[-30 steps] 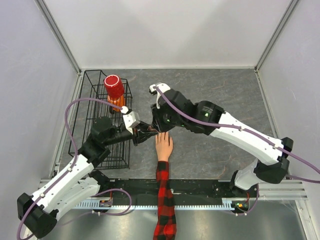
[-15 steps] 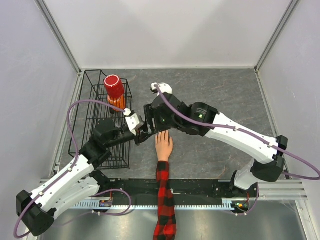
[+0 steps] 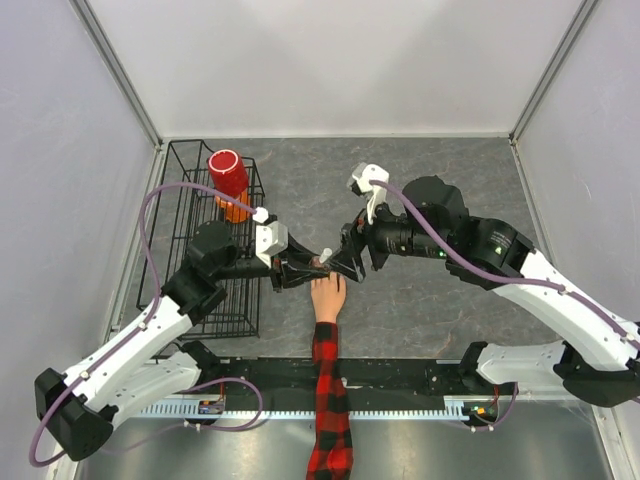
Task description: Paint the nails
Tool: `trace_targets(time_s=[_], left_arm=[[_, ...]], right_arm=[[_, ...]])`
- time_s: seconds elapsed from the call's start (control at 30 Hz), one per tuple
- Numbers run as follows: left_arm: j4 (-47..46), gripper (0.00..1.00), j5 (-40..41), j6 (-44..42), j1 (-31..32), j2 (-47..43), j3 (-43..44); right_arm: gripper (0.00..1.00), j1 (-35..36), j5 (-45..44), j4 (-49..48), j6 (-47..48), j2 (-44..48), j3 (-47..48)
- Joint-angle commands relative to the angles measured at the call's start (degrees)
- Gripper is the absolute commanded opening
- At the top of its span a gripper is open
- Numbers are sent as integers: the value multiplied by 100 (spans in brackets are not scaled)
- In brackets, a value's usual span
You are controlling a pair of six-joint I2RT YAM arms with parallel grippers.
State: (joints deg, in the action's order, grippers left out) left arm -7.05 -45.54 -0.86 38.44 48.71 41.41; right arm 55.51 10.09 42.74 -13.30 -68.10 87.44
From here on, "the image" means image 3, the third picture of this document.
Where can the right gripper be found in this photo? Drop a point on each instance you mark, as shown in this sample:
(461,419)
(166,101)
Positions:
(353,239)

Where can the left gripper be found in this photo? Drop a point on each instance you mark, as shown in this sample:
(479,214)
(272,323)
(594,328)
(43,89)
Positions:
(286,268)

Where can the white nail polish cap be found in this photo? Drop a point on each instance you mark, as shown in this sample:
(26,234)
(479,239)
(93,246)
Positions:
(325,255)

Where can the glitter nail polish bottle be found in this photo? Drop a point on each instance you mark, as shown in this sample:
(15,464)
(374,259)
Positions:
(317,264)

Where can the red plaid sleeve forearm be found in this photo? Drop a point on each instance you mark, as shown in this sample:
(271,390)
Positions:
(332,454)

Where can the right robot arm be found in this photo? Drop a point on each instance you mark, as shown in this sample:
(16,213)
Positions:
(596,358)

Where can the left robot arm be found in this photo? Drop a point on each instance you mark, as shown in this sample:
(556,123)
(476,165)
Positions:
(82,406)

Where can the mannequin hand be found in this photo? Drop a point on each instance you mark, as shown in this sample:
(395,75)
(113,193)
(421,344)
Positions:
(328,297)

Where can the orange mug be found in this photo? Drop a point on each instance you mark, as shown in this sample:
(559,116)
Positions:
(233,213)

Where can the red cup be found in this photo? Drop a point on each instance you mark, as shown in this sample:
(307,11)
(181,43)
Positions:
(228,172)

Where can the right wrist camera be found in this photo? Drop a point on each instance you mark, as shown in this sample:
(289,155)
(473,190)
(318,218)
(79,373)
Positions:
(364,182)

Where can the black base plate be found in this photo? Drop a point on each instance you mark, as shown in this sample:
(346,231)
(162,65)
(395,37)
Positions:
(299,384)

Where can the black wire rack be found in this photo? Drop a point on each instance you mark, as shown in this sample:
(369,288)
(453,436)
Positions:
(197,264)

